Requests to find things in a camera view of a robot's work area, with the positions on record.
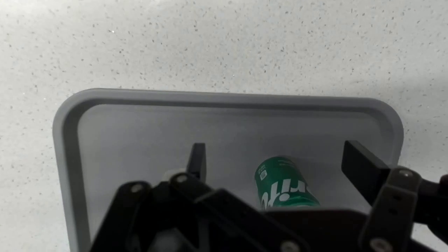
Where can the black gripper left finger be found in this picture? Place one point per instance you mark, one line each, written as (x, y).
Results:
(134, 204)

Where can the grey plastic tray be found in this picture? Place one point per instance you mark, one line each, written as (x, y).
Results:
(232, 130)

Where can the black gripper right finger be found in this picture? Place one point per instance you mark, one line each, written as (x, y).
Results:
(396, 200)

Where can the green soda can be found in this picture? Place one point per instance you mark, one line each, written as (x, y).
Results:
(280, 186)

